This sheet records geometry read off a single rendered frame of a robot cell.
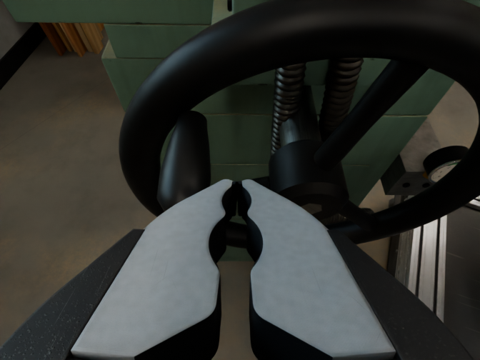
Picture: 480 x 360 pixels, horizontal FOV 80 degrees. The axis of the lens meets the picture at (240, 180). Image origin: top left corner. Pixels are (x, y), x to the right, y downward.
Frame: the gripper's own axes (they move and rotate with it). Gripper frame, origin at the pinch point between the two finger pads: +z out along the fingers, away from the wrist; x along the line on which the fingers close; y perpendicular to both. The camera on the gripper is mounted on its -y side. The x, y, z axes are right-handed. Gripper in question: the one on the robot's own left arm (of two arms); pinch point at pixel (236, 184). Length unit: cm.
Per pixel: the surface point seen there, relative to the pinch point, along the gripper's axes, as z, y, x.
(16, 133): 116, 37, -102
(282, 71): 12.5, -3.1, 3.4
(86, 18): 23.3, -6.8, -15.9
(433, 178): 28.2, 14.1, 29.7
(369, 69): 14.5, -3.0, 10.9
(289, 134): 12.7, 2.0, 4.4
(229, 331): 47, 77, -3
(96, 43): 167, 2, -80
